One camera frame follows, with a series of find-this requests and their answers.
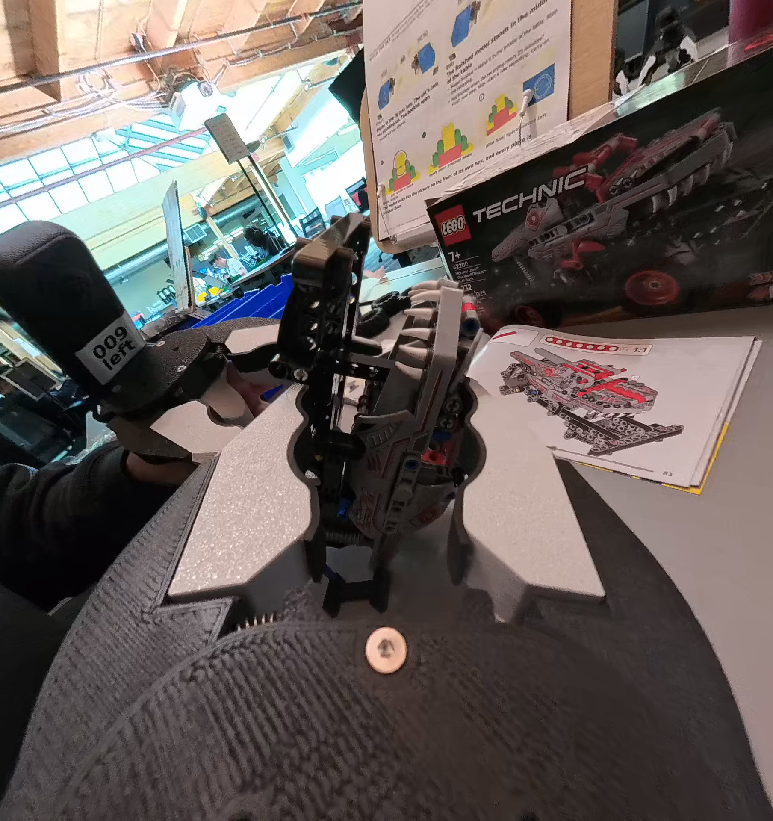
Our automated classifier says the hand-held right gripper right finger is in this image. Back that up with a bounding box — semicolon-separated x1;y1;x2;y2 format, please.
449;385;605;623

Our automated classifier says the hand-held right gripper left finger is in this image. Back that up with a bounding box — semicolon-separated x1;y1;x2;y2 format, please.
168;384;328;604

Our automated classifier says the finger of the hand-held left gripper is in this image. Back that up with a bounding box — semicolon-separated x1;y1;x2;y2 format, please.
149;404;243;453
223;322;294;374

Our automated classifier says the grey black toy brick model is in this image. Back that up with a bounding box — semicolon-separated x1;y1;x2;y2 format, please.
268;212;490;565

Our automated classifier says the person's left hand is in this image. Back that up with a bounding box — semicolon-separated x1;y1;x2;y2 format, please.
124;366;278;483

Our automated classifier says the blue storage bin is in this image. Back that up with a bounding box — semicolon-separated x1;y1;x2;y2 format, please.
188;282;298;331

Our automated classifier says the white standing board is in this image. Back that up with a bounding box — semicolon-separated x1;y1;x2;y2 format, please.
161;181;196;313

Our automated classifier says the black rubber toy tyre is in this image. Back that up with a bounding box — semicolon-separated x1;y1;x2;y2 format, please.
361;289;419;334

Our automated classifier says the grey panel on black stand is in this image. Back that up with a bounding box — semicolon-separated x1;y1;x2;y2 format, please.
204;114;298;241

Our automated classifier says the white instruction booklet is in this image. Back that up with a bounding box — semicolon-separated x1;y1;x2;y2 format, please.
466;324;762;496

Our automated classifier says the person's black clothing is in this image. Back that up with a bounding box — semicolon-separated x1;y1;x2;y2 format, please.
0;571;60;821

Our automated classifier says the white printed instruction sheet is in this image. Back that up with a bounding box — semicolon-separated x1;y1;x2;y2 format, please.
363;0;573;241

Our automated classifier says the black toy set box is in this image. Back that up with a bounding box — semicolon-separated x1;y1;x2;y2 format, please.
425;38;773;334

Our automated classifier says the black white toy figure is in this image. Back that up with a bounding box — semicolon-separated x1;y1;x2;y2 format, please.
617;6;702;94

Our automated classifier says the magenta container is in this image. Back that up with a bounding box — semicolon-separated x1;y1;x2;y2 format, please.
729;0;773;49

